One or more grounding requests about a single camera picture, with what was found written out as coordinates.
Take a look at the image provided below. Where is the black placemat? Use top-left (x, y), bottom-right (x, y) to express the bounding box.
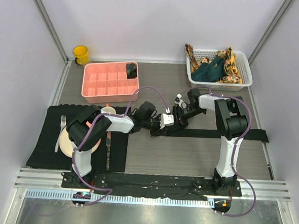
top-left (26, 104), bottom-right (129, 173)

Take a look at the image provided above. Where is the silver fork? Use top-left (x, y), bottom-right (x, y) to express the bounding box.
top-left (54, 115), bottom-right (67, 153)

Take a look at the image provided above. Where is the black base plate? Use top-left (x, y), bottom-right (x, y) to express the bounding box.
top-left (60, 168), bottom-right (243, 205)

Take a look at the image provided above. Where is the silver knife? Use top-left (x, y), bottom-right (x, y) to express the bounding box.
top-left (106, 132), bottom-right (111, 171)

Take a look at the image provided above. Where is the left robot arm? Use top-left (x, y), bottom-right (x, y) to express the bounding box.
top-left (66, 102), bottom-right (174, 189)

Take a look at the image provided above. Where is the yellow cup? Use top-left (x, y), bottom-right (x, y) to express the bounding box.
top-left (72, 45), bottom-right (90, 66)

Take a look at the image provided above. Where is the white plastic basket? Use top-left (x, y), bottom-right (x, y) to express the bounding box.
top-left (185, 44), bottom-right (252, 91)

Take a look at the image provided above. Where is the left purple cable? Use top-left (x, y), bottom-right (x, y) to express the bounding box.
top-left (67, 81), bottom-right (172, 212)

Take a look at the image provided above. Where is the dark teal tie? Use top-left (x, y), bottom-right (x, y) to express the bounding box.
top-left (191, 57), bottom-right (225, 83)

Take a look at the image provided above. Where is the rolled dark tie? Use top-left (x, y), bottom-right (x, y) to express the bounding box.
top-left (126, 63), bottom-right (137, 79)

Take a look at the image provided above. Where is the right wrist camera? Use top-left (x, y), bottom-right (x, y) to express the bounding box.
top-left (174, 93), bottom-right (188, 109)

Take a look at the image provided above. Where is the orange floral tie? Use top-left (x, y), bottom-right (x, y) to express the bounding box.
top-left (185, 44), bottom-right (211, 73)

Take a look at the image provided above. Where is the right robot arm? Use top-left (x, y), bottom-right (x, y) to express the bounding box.
top-left (167, 88), bottom-right (251, 195)

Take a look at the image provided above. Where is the pink divided organizer box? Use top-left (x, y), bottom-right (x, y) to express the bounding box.
top-left (81, 61), bottom-right (139, 104)

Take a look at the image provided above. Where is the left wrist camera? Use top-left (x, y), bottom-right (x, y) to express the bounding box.
top-left (160, 114), bottom-right (174, 129)

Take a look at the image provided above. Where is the orange mug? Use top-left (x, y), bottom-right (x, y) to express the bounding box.
top-left (101, 104), bottom-right (117, 115)

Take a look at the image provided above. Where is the pink cream plate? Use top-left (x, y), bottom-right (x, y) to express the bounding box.
top-left (57, 124), bottom-right (104, 159)

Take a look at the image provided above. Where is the yellow floral tie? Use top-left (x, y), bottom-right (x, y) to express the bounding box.
top-left (215, 47), bottom-right (243, 84)

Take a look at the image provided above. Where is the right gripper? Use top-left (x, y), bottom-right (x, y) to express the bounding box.
top-left (167, 104), bottom-right (205, 134)

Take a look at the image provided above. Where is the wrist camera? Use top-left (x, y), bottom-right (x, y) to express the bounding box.
top-left (174, 93), bottom-right (188, 109)
top-left (160, 114), bottom-right (174, 129)

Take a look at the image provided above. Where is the black tie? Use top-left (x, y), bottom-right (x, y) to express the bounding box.
top-left (150, 128), bottom-right (269, 143)

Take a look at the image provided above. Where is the slotted cable duct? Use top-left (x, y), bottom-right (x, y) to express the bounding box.
top-left (25, 189), bottom-right (214, 208)

